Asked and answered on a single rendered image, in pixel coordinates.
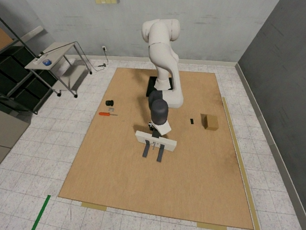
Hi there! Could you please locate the brown cardboard box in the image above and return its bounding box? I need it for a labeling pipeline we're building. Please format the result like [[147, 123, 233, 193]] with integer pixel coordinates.
[[204, 115, 219, 131]]

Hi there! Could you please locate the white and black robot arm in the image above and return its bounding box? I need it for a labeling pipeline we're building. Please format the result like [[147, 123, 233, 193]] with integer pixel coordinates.
[[141, 19, 184, 138]]

